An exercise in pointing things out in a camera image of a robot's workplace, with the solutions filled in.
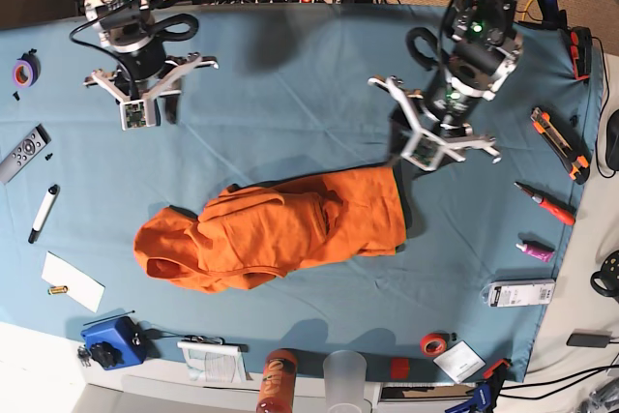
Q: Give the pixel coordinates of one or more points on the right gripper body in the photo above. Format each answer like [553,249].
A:
[143,110]

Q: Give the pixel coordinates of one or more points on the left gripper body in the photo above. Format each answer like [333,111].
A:
[431,145]

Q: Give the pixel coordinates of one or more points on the orange t-shirt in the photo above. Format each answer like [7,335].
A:
[247,236]

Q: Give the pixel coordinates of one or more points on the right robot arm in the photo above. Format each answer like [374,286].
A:
[130,35]

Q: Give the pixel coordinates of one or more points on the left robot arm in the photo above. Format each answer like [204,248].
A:
[472,54]

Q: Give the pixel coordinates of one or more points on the purple tape roll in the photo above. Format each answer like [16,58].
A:
[27,69]

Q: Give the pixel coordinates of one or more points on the white black marker pen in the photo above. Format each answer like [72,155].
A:
[43,212]

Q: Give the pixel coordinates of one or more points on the grey remote control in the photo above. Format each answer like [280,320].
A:
[24,152]

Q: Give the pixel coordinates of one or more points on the orange black utility knife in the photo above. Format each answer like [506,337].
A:
[564,141]

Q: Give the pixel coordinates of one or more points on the red screwdriver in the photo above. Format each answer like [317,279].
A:
[558,211]

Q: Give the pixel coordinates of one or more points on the purple glue tube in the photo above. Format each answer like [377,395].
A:
[536,250]

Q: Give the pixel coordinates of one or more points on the blue table cloth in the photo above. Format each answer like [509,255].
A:
[290,97]

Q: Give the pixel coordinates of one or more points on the white packaged item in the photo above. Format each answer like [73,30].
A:
[518,293]

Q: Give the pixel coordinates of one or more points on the black computer mouse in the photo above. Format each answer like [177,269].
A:
[611,153]

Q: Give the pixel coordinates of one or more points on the white paper card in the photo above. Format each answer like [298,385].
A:
[80,287]

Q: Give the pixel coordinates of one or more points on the red tape roll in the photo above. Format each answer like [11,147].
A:
[434,344]

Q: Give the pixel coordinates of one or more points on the small yellow battery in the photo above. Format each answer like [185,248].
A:
[57,290]

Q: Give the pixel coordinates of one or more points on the black yellow dotted mug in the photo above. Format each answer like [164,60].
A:
[605,281]

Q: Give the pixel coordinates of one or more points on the white square card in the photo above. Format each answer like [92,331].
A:
[459,362]

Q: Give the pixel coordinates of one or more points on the small red block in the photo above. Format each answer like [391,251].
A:
[399,368]

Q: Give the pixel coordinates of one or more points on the blue box with knob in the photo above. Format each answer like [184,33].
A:
[115,343]

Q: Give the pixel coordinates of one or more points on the translucent plastic cup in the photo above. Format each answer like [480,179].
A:
[344,379]

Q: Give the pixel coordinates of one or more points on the black power adapter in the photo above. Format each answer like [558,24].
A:
[589,340]

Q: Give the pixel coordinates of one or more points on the blue black clamp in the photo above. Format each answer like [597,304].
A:
[483,397]

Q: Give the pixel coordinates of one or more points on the white folded booklet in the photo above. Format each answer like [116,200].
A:
[214,363]

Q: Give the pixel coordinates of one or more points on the orange drink can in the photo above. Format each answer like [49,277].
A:
[276,394]

